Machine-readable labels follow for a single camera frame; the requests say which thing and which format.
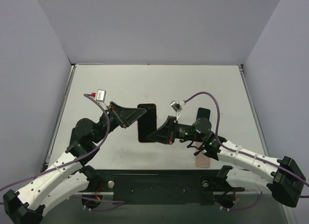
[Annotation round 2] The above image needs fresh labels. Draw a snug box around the black bare phone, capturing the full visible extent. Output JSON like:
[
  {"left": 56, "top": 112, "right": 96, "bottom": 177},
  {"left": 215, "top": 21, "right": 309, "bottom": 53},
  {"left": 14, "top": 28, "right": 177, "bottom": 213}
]
[{"left": 196, "top": 107, "right": 211, "bottom": 124}]

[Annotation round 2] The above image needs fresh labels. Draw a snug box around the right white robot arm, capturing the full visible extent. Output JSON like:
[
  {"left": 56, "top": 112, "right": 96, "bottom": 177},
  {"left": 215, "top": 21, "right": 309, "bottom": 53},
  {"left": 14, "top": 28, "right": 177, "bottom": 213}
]
[{"left": 147, "top": 116, "right": 306, "bottom": 208}]

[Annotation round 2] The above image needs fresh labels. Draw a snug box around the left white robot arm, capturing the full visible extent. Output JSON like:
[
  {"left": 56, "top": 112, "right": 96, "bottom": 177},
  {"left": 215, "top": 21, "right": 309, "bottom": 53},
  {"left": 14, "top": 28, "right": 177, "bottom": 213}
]
[{"left": 3, "top": 102, "right": 146, "bottom": 224}]

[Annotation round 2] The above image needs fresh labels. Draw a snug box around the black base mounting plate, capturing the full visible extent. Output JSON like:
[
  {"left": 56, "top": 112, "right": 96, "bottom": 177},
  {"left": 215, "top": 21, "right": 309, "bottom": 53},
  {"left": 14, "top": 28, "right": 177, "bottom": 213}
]
[{"left": 85, "top": 169, "right": 245, "bottom": 205}]

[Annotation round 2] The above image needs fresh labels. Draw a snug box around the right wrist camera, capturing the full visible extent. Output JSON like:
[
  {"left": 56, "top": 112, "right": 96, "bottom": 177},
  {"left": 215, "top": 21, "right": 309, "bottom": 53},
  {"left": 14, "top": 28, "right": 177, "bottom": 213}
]
[{"left": 170, "top": 100, "right": 185, "bottom": 120}]

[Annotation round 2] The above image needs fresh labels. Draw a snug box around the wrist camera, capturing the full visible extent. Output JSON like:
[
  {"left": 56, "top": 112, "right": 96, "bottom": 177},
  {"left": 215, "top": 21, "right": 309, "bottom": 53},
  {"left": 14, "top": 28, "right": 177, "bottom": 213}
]
[
  {"left": 170, "top": 100, "right": 185, "bottom": 120},
  {"left": 95, "top": 89, "right": 106, "bottom": 106}
]

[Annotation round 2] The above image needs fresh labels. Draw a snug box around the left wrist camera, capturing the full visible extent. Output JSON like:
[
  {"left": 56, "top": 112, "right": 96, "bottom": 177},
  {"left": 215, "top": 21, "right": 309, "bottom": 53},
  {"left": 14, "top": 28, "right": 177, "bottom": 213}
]
[{"left": 95, "top": 89, "right": 106, "bottom": 106}]

